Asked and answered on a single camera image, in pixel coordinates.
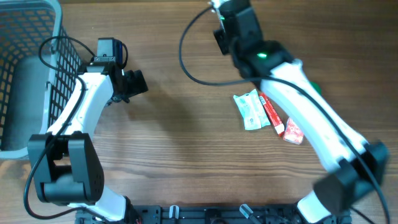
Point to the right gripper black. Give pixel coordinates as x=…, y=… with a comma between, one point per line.
x=221, y=41

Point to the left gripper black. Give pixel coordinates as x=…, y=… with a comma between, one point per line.
x=133, y=86

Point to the teal toothbrush package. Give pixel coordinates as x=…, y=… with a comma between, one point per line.
x=252, y=111

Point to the red white toothpaste box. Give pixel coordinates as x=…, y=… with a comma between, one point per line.
x=272, y=114

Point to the green lid white jar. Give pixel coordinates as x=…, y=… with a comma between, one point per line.
x=316, y=87

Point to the red white Kleenex tissue pack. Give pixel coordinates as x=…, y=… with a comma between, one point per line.
x=293, y=133

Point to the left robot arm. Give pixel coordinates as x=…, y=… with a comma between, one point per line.
x=66, y=174

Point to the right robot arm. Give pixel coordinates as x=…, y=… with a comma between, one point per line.
x=354, y=166

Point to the grey plastic shopping basket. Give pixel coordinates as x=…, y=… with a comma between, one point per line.
x=37, y=66

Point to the black mounting rail base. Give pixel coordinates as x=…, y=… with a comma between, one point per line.
x=268, y=214

